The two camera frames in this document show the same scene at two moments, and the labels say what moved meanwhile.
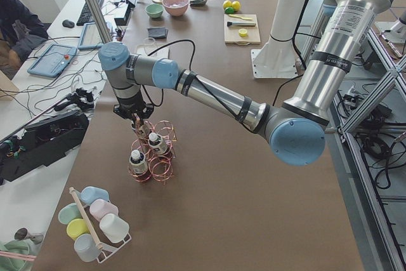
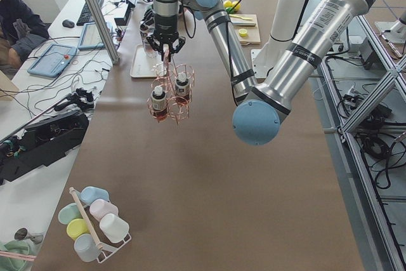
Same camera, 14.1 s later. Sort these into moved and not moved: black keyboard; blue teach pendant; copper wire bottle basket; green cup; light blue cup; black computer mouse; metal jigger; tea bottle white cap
Moved: copper wire bottle basket; tea bottle white cap
Not moved: black keyboard; blue teach pendant; light blue cup; black computer mouse; green cup; metal jigger
